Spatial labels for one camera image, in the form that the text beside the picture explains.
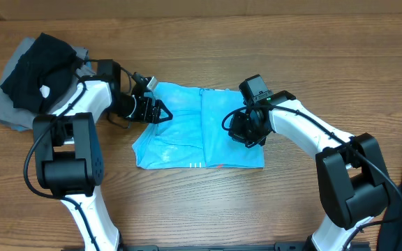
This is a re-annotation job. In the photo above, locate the light blue printed t-shirt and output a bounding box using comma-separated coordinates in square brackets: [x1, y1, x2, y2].
[132, 82, 265, 169]

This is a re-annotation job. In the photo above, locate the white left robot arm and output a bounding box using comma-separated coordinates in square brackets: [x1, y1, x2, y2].
[23, 59, 173, 250]

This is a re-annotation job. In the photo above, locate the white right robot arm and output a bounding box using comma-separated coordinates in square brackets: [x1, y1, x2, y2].
[224, 75, 400, 250]

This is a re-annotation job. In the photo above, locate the black folded garment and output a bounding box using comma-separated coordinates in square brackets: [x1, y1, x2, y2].
[1, 33, 81, 114]

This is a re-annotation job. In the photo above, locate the grey folded garment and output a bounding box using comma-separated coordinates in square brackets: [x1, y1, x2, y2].
[0, 38, 77, 131]

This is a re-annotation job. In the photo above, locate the black table edge rail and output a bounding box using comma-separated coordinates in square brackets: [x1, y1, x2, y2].
[123, 241, 304, 251]

